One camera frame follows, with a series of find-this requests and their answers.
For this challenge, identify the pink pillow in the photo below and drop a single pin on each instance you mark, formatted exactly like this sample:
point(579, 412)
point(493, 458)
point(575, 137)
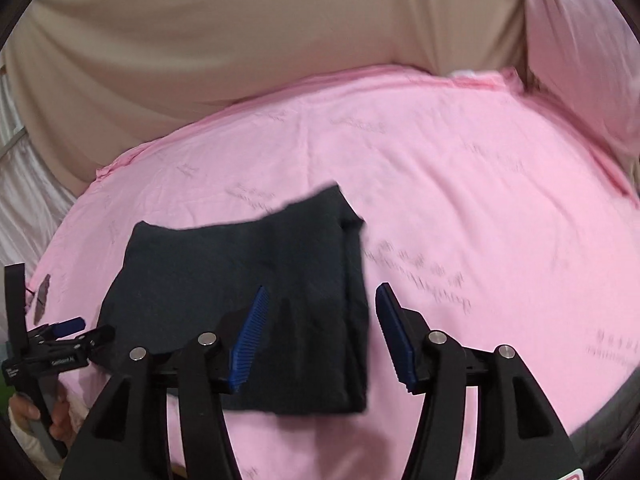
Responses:
point(585, 54)

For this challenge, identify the dark grey pants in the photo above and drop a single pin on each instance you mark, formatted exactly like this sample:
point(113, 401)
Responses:
point(312, 358)

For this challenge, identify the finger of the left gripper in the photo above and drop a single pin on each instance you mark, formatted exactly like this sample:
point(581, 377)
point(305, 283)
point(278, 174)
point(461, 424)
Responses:
point(84, 343)
point(55, 331)

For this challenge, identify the pink bed sheet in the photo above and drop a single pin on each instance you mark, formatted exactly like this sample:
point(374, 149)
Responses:
point(486, 208)

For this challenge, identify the white satin fabric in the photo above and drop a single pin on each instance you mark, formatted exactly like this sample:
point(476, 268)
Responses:
point(33, 202)

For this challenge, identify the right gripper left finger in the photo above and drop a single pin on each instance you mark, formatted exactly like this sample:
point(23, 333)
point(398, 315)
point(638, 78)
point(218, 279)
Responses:
point(125, 435)

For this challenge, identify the beige curtain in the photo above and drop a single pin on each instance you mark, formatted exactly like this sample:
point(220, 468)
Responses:
point(94, 78)

